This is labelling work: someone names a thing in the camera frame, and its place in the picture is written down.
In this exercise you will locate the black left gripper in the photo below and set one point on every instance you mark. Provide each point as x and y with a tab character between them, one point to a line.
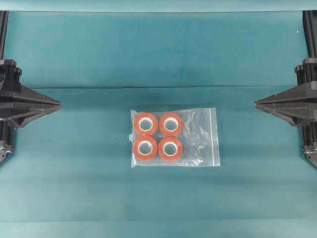
13	94

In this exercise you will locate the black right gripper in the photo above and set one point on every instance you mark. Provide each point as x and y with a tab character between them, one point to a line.
308	81

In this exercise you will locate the clear zip bag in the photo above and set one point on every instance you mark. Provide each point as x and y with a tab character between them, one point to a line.
199	139

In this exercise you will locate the orange tape roll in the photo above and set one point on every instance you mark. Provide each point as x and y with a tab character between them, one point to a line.
145	148
145	124
171	124
170	149

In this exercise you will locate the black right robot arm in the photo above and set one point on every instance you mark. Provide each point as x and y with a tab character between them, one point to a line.
301	116

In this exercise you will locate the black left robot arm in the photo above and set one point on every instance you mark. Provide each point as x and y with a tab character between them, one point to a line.
16	110

